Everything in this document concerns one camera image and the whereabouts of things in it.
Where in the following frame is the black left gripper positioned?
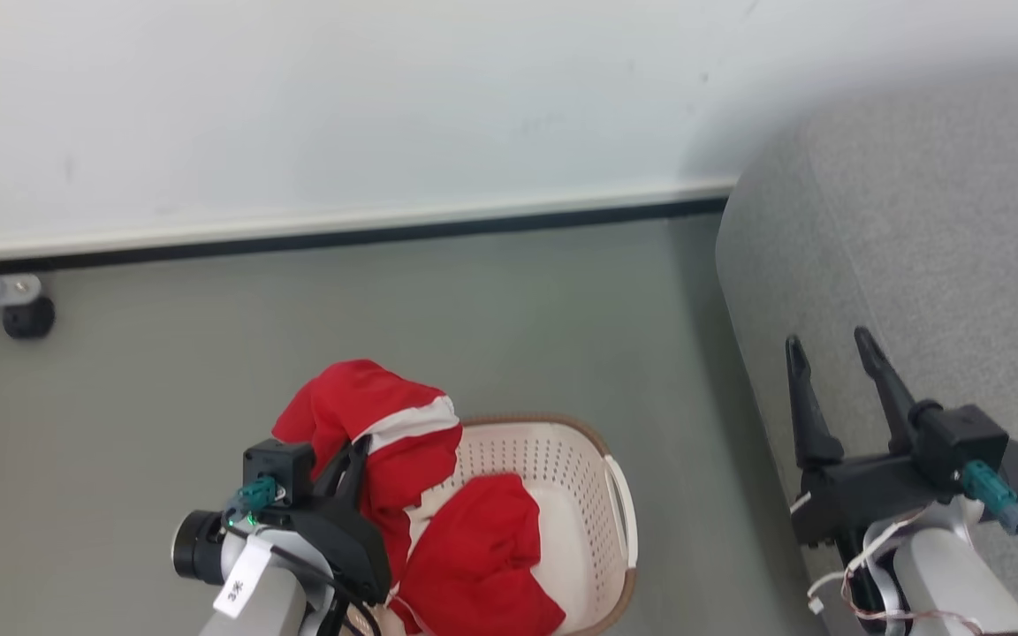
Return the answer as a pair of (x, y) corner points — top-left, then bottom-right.
(282, 435), (393, 607)

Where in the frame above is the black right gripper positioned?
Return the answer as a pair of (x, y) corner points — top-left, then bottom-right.
(785, 326), (962, 550)

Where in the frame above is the red and white garment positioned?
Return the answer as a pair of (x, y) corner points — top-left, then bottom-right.
(271, 359), (567, 636)

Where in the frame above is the cream perforated laundry basket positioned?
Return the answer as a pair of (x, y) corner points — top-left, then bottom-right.
(346, 413), (640, 636)

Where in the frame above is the white paper tag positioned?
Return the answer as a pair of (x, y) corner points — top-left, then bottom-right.
(212, 537), (274, 618)

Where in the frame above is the grey fabric sofa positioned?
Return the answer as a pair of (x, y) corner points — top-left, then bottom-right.
(715, 66), (1018, 636)

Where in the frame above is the black caster wheel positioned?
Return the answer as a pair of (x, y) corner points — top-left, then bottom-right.
(2, 296), (57, 340)

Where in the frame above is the teal left camera cable plug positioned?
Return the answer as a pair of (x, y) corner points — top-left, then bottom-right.
(224, 475), (282, 531)

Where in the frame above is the teal camera cable plug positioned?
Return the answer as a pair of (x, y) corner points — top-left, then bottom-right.
(224, 475), (282, 531)
(960, 459), (1018, 536)

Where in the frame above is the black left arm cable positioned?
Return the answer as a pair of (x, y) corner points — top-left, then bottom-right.
(270, 539), (384, 636)

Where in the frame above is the thin white red wire bundle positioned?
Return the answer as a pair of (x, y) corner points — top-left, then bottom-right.
(805, 490), (983, 636)

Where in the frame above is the teal right camera cable plug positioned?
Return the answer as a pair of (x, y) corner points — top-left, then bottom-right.
(960, 459), (1018, 536)

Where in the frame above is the white and black wall skirting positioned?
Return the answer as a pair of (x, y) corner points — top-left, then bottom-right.
(0, 177), (740, 271)

